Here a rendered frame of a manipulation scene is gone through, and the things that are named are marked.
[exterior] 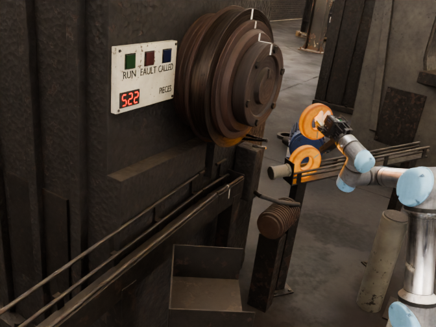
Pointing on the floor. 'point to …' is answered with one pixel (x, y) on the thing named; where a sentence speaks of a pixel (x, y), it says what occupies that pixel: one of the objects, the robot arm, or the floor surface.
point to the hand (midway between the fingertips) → (316, 117)
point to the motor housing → (270, 252)
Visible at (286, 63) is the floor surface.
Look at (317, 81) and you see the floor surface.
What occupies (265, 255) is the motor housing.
